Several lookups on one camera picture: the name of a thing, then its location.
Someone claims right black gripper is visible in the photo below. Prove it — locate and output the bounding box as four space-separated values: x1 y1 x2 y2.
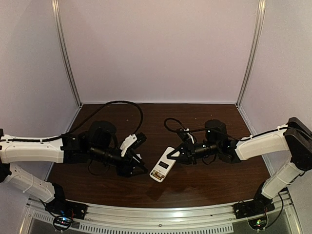
167 139 220 165

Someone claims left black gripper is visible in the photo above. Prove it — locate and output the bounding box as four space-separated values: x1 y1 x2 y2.
89 145 148 178

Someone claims white red remote control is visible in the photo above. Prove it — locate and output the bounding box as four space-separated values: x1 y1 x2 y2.
149 146 176 183

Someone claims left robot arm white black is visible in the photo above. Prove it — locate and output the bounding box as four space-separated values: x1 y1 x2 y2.
0 121 148 216

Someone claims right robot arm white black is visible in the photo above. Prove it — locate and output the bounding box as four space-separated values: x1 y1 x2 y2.
166 117 312 217

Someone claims left circuit board with LED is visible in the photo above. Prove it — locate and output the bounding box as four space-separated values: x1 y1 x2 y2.
53 215 74 231

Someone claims circuit board with led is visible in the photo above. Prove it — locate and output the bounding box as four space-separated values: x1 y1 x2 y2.
53 215 74 231
247 214 268 231

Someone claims right circuit board with LED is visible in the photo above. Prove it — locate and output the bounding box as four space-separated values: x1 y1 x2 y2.
247 214 268 231

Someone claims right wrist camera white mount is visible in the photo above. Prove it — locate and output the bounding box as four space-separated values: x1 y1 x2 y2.
177 128 196 144

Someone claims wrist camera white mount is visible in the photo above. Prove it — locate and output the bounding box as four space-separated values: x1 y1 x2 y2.
119 132 147 157
177 128 196 144

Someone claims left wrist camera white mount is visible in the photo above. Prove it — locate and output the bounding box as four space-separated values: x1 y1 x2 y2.
119 132 147 157

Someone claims left black camera cable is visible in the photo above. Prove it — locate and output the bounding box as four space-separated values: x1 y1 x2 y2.
4 101 144 144

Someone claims black camera cable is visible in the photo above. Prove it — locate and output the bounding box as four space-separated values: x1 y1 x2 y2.
164 118 286 142
4 101 144 144

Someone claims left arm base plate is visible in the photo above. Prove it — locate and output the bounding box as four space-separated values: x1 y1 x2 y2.
45 199 88 220

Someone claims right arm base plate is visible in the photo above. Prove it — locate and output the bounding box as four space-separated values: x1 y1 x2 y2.
233 199 275 219

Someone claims right black camera cable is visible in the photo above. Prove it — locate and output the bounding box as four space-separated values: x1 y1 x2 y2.
164 118 286 142

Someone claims right aluminium frame post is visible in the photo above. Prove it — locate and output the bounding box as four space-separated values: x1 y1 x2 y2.
236 0 266 107

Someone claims aluminium frame post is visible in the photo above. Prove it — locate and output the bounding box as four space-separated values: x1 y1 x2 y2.
236 0 266 107
51 0 82 107

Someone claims left aluminium frame post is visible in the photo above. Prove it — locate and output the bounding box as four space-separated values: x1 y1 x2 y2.
51 0 82 107

